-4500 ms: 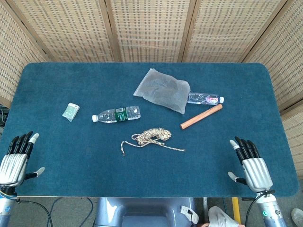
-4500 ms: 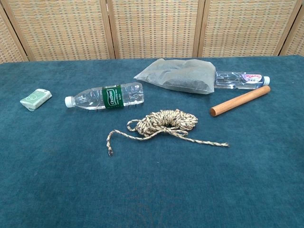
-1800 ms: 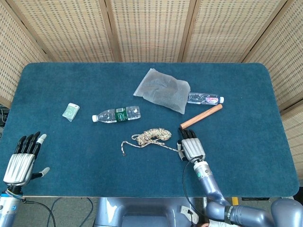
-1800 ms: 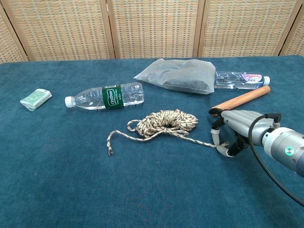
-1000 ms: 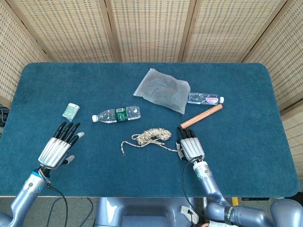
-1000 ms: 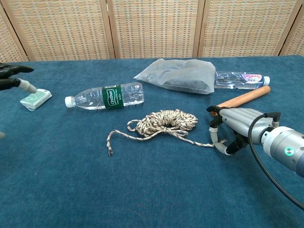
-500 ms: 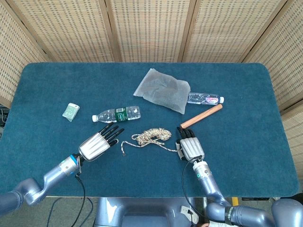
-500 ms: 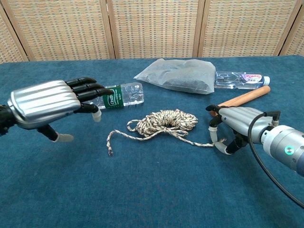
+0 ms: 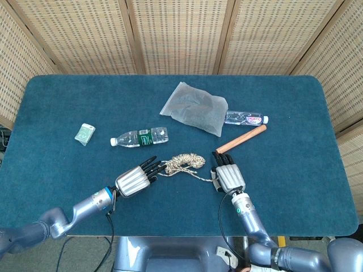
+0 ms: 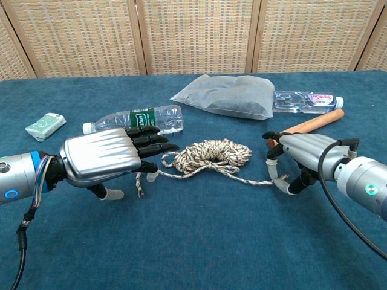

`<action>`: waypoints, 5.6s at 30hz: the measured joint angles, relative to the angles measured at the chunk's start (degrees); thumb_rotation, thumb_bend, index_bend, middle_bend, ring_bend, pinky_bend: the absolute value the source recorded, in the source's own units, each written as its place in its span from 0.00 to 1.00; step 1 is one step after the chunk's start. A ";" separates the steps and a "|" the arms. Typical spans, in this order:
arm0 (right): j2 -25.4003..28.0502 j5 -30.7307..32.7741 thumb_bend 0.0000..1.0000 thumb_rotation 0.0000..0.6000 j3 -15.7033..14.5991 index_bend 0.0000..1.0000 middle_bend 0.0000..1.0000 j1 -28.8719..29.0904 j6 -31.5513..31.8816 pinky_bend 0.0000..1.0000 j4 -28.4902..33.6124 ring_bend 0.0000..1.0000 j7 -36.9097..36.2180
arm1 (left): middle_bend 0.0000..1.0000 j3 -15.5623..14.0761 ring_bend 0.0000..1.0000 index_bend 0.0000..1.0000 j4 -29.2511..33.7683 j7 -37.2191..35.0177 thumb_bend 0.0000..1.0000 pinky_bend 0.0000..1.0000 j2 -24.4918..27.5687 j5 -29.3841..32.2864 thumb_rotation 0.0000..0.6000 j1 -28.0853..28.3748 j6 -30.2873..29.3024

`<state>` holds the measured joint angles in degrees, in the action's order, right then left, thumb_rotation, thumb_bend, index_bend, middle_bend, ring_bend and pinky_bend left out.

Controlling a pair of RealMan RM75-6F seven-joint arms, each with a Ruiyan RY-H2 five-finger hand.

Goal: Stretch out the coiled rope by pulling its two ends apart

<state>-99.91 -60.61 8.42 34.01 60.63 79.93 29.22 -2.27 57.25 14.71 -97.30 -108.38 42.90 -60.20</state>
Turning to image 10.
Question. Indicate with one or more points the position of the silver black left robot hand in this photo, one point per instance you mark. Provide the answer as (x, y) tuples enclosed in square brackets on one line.
[(96, 154)]

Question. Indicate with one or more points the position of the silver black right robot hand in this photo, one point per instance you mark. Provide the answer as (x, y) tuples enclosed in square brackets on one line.
[(308, 151)]

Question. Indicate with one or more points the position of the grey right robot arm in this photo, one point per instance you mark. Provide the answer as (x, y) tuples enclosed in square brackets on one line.
[(362, 181)]

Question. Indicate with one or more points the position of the round wooden rod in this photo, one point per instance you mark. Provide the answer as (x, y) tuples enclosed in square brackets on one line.
[(317, 121)]

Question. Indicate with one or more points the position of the red blue label water bottle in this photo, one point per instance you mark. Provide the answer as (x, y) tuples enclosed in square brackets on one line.
[(302, 103)]

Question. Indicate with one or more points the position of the small pale green box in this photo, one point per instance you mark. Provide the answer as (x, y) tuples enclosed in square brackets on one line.
[(45, 127)]

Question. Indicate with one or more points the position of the green label water bottle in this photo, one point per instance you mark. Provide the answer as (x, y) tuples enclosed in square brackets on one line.
[(169, 119)]

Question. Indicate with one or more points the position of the translucent bag of dark grains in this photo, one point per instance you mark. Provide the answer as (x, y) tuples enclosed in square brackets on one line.
[(229, 93)]

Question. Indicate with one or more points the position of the teal table cloth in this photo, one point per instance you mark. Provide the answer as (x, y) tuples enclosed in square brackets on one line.
[(193, 235)]

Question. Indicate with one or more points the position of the woven wood-framed folding screen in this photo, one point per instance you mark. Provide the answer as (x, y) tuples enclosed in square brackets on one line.
[(193, 36)]

